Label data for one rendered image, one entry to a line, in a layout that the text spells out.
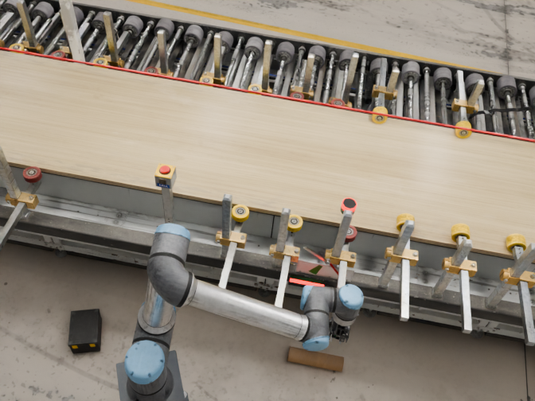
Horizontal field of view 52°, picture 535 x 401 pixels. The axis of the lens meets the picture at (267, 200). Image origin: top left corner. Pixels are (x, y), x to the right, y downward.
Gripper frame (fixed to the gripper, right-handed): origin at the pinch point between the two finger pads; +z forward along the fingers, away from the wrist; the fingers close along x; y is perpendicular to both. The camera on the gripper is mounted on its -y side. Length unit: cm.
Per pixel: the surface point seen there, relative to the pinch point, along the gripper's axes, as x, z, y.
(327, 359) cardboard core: 6, 75, -23
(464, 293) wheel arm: 49, -13, -23
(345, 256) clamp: 0.4, -4.4, -36.1
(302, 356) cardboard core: -8, 75, -22
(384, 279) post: 20.1, 6.3, -34.9
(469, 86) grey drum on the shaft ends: 66, 1, -182
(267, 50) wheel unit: -56, -28, -144
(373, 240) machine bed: 14, 7, -57
